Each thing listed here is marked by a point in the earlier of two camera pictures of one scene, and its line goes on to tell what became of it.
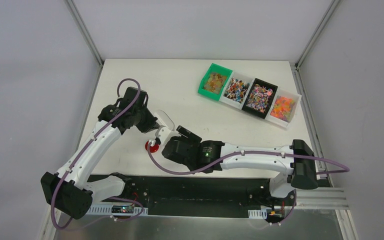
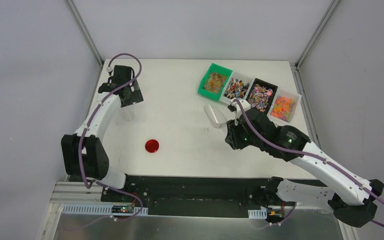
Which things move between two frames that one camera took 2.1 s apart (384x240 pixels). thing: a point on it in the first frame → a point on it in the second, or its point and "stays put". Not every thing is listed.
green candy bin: x=214 y=81 stays put
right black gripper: x=185 y=135 → x=232 y=137
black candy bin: x=260 y=98 stays put
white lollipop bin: x=235 y=91 stays put
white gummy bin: x=283 y=107 stays put
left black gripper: x=149 y=124 → x=131 y=96
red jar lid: x=153 y=149 stays put
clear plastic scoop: x=164 y=119 → x=216 y=117
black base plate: x=193 y=196 stays put
